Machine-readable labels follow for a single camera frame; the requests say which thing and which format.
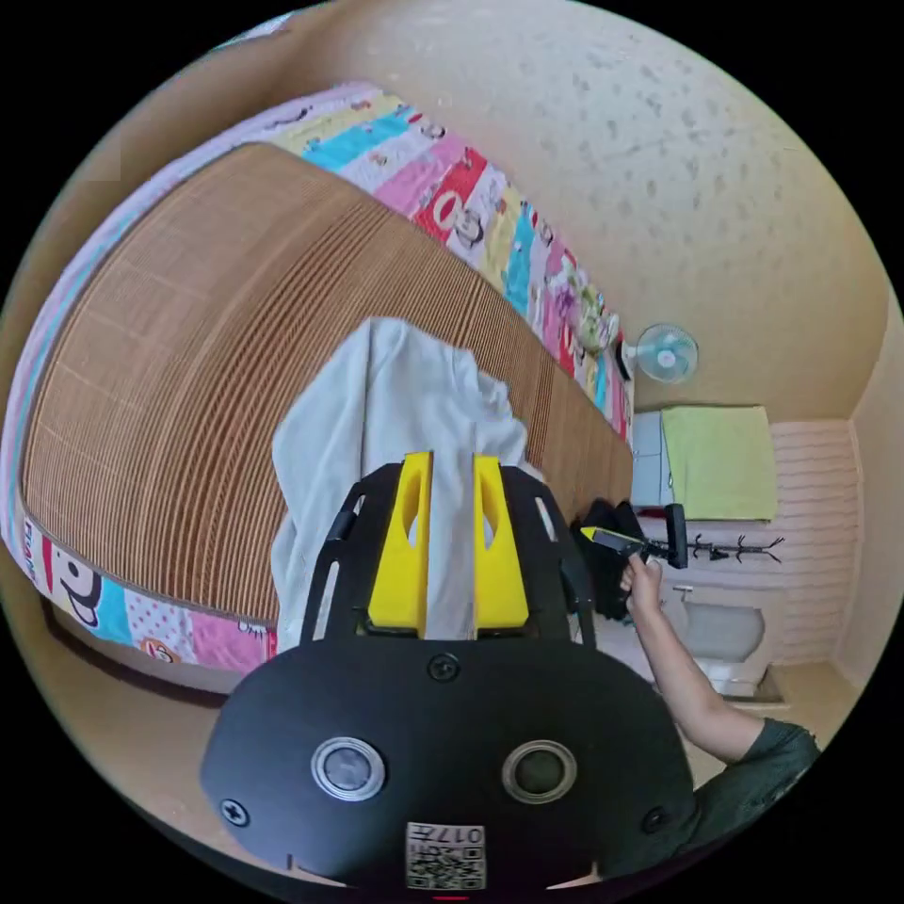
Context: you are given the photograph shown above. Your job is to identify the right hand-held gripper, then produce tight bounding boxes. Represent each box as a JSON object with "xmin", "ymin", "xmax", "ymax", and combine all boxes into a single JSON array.
[{"xmin": 578, "ymin": 525, "xmax": 651, "ymax": 564}]

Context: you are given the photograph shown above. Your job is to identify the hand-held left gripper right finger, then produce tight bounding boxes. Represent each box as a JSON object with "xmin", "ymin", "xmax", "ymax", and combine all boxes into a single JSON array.
[{"xmin": 472, "ymin": 454, "xmax": 530, "ymax": 627}]

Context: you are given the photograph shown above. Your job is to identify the black pile of clothes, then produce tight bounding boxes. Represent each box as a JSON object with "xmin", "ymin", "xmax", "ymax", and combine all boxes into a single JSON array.
[{"xmin": 564, "ymin": 498, "xmax": 642, "ymax": 624}]

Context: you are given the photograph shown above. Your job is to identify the white toilet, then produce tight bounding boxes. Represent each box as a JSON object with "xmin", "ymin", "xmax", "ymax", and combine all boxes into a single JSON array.
[{"xmin": 670, "ymin": 584, "xmax": 768, "ymax": 698}]

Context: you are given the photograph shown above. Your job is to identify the white long sleeve shirt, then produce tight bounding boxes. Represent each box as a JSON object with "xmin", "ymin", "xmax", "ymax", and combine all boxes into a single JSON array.
[{"xmin": 270, "ymin": 316, "xmax": 531, "ymax": 654}]

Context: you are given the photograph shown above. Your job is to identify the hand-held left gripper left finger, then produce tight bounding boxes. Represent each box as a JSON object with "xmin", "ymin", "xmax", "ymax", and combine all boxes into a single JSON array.
[{"xmin": 367, "ymin": 451, "xmax": 434, "ymax": 628}]

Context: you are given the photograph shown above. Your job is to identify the person's right forearm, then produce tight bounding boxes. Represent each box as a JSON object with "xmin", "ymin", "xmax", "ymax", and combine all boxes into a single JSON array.
[{"xmin": 626, "ymin": 600, "xmax": 769, "ymax": 766}]

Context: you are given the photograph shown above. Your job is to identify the wall fan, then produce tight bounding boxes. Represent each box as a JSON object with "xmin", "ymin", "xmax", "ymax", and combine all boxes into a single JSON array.
[{"xmin": 634, "ymin": 322, "xmax": 701, "ymax": 386}]

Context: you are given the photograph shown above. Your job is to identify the pale blue cupboard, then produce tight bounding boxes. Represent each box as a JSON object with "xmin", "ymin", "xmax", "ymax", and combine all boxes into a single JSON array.
[{"xmin": 629, "ymin": 412, "xmax": 673, "ymax": 507}]

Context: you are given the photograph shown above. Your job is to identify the person's right hand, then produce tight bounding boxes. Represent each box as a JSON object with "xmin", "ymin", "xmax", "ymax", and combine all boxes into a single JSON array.
[{"xmin": 619, "ymin": 554, "xmax": 666, "ymax": 612}]

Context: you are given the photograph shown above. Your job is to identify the bed with woven mat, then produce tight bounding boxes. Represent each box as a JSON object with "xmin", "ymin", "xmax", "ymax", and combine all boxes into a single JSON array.
[{"xmin": 0, "ymin": 81, "xmax": 637, "ymax": 672}]

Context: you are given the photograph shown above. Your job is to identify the green towel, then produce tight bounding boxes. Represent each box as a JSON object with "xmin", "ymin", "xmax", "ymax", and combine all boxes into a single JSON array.
[{"xmin": 660, "ymin": 405, "xmax": 779, "ymax": 524}]

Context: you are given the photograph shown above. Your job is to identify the black wall coat hooks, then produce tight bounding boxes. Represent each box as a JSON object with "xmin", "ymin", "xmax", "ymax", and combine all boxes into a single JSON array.
[{"xmin": 686, "ymin": 533, "xmax": 786, "ymax": 566}]

